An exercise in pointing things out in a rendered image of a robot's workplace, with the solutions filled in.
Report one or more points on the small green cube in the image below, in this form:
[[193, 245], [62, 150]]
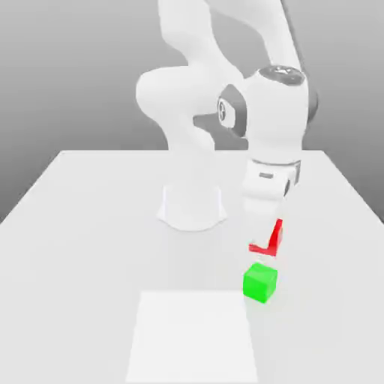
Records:
[[259, 283]]

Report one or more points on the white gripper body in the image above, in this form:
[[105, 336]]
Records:
[[261, 216]]

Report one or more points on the small red cube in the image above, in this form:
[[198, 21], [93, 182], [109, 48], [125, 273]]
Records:
[[274, 240]]

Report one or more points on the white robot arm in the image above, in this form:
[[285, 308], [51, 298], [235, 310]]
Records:
[[189, 120]]

